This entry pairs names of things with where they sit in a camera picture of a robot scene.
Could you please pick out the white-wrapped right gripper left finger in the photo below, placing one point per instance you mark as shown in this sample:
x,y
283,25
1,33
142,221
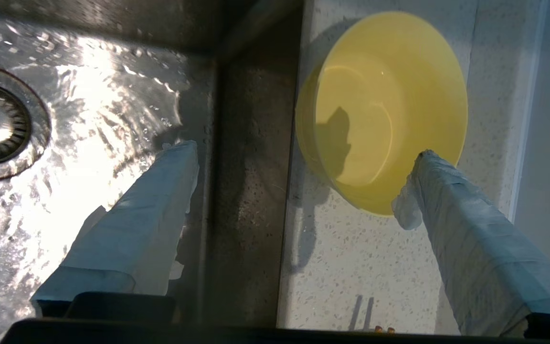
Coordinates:
x,y
127,239

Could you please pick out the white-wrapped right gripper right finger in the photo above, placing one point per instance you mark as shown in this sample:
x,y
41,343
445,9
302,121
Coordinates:
x,y
485,258

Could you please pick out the stainless steel sink basin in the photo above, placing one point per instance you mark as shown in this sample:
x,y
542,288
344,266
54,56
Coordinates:
x,y
112,119

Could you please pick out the yellow plastic bowl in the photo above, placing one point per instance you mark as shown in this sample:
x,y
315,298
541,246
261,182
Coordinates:
x,y
389,105

